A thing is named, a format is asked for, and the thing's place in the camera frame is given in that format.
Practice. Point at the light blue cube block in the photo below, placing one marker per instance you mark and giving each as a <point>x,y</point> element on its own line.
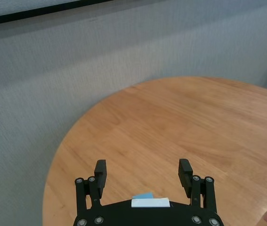
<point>143,196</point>

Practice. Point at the black wall strip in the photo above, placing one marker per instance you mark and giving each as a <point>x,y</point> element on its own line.
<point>29,13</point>

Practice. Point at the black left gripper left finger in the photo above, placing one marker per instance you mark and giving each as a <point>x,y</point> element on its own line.
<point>99,183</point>

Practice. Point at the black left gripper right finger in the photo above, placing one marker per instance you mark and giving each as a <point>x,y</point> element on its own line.
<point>185,180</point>

